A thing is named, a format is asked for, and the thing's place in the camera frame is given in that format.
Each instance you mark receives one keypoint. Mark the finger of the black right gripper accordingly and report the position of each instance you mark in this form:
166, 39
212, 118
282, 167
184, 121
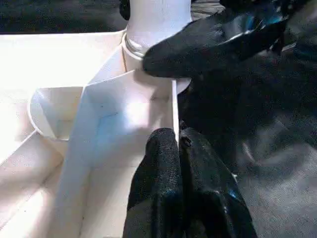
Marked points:
125, 8
193, 52

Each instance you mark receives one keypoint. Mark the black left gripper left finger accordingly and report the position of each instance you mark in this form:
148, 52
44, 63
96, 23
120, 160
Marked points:
158, 188

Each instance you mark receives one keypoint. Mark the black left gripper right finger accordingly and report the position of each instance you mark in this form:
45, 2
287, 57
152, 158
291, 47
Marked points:
210, 198

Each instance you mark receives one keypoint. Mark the white plastic table top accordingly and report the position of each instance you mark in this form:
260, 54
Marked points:
49, 62

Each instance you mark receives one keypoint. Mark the white plastic table leg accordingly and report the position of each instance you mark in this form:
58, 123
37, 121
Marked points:
158, 19

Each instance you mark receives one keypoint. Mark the black work surface mat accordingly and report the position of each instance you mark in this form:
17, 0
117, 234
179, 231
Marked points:
272, 148

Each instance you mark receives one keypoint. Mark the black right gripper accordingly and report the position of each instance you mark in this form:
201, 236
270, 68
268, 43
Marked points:
277, 22

